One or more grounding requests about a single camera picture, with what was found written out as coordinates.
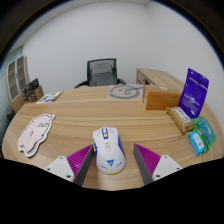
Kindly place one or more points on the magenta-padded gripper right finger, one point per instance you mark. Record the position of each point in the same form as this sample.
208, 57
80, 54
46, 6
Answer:
166, 165

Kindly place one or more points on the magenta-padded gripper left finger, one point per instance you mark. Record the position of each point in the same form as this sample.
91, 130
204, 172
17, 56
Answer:
61, 166

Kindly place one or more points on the white blue computer mouse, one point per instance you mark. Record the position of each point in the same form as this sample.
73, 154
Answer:
108, 151

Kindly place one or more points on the pink pig-shaped mouse pad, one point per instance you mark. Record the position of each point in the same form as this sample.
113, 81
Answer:
35, 133

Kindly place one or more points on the blue packet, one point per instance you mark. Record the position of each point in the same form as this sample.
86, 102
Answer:
196, 143

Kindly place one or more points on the tan kraft paper package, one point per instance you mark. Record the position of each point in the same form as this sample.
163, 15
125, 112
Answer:
180, 118

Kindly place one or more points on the green packet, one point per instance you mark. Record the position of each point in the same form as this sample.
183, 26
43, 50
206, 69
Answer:
206, 131

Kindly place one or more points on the orange-brown wooden box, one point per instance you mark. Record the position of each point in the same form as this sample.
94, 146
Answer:
161, 99

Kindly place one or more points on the white printed leaflet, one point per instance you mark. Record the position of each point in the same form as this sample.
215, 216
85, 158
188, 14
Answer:
49, 97

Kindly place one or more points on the dark chair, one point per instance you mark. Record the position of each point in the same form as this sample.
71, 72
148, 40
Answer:
6, 120

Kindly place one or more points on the low wooden cabinet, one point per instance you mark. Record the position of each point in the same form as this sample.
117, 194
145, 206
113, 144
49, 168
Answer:
16, 105

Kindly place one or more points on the brown cardboard box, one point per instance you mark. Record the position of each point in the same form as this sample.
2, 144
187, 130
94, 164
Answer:
33, 95

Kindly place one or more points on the purple pouch bag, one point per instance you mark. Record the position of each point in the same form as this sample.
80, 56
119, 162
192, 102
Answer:
193, 93

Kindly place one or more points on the black cardboard box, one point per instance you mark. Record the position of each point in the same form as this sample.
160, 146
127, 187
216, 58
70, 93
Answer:
32, 85

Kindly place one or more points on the wooden side desk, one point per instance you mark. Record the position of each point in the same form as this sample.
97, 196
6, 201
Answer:
160, 77

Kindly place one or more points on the black mesh office chair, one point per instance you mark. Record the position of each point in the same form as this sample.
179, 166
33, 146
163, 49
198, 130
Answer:
89, 71

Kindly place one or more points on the grey backpack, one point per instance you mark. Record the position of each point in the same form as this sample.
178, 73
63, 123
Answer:
103, 76

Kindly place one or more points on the wooden shelf unit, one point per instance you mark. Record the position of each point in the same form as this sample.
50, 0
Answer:
15, 78

